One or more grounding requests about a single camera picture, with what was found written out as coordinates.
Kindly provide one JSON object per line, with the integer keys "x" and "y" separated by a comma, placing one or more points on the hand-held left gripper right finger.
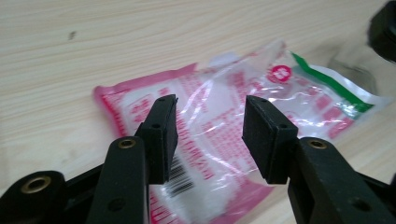
{"x": 317, "y": 180}

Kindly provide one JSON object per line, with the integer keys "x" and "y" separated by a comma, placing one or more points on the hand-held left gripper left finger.
{"x": 124, "y": 174}

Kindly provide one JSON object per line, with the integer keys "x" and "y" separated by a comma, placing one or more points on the pink printed plastic bag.
{"x": 218, "y": 124}

